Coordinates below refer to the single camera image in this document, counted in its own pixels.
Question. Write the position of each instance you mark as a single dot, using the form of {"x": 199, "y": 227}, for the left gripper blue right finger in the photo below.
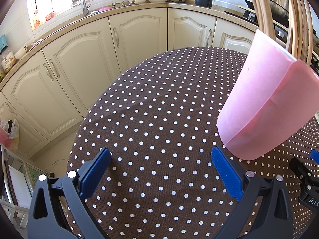
{"x": 232, "y": 181}

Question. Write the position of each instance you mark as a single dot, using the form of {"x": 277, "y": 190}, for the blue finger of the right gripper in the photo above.
{"x": 314, "y": 154}

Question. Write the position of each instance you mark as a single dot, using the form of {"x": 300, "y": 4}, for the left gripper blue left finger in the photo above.
{"x": 91, "y": 173}

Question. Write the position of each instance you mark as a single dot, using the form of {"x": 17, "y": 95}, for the pink cup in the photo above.
{"x": 274, "y": 96}

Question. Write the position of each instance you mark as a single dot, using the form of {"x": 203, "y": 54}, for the wooden chopstick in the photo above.
{"x": 261, "y": 13}
{"x": 292, "y": 39}
{"x": 305, "y": 40}
{"x": 270, "y": 19}

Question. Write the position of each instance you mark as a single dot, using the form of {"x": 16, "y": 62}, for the cream lower kitchen cabinets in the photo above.
{"x": 51, "y": 88}

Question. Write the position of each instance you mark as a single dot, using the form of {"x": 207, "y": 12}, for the chrome kitchen faucet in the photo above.
{"x": 85, "y": 6}

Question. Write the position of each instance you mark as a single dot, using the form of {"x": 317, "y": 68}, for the steel kitchen sink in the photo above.
{"x": 109, "y": 7}

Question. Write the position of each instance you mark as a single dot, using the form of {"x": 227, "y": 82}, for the brown polka dot tablecloth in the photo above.
{"x": 159, "y": 121}

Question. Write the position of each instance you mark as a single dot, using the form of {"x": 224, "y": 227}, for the plastic bag on floor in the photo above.
{"x": 10, "y": 134}

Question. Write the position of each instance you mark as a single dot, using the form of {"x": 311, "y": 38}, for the black gas stove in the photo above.
{"x": 281, "y": 29}

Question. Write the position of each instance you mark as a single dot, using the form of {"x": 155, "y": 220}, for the food jar on counter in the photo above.
{"x": 8, "y": 60}

